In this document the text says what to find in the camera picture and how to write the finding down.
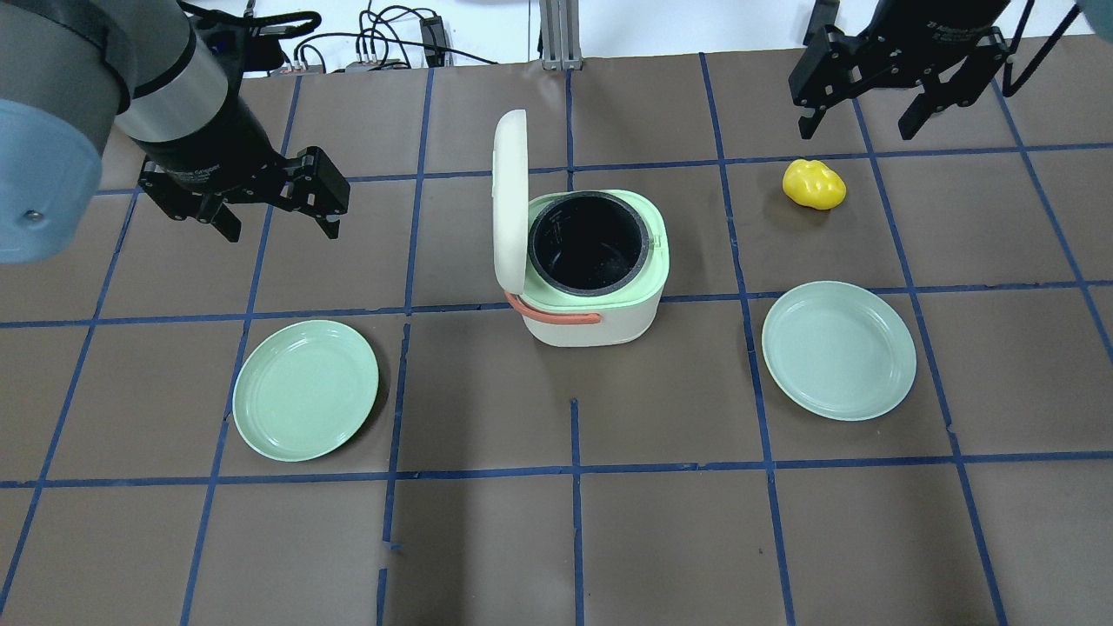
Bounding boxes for aluminium frame post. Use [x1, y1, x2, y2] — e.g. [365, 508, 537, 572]
[539, 0, 583, 71]

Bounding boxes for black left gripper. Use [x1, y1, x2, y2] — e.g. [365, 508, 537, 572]
[137, 94, 349, 243]

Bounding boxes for white rice cooker orange handle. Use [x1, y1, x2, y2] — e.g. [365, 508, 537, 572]
[492, 110, 671, 349]

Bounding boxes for green plate near left arm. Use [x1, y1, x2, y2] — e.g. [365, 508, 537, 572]
[232, 317, 380, 463]

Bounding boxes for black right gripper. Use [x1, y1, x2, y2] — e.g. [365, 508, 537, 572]
[790, 1, 1009, 140]

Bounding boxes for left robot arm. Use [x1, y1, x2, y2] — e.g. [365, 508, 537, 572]
[1, 1, 349, 264]

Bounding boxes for brown paper table mat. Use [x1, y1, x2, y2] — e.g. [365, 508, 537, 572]
[1, 36, 1112, 625]

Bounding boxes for black power adapter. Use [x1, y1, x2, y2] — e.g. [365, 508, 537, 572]
[420, 16, 449, 68]

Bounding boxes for yellow toy pepper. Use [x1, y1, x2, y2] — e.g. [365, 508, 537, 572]
[782, 158, 848, 211]

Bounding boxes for green plate near right arm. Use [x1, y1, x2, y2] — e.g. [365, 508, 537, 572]
[762, 281, 917, 423]

